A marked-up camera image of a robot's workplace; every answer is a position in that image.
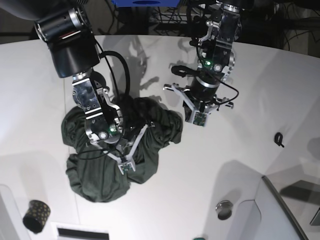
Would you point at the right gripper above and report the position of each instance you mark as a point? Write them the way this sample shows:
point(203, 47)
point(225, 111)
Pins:
point(120, 148)

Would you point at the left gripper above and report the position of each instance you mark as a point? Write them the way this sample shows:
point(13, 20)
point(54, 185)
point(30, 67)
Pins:
point(202, 95)

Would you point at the dark green t-shirt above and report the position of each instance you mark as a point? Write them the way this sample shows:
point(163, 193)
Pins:
point(96, 176)

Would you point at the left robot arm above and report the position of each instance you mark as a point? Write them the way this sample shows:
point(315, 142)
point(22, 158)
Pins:
point(215, 61)

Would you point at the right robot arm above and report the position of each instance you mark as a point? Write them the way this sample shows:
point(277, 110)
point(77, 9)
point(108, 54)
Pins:
point(64, 26)

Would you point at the small black clip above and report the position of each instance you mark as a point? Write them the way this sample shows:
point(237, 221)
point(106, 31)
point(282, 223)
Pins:
point(278, 139)

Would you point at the round metal table grommet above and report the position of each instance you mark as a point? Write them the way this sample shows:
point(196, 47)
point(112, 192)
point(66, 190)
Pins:
point(224, 210)

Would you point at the black patterned cup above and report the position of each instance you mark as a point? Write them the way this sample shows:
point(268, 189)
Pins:
point(36, 216)

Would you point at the blue bin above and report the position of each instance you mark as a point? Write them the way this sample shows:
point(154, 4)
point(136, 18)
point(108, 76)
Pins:
point(145, 3)

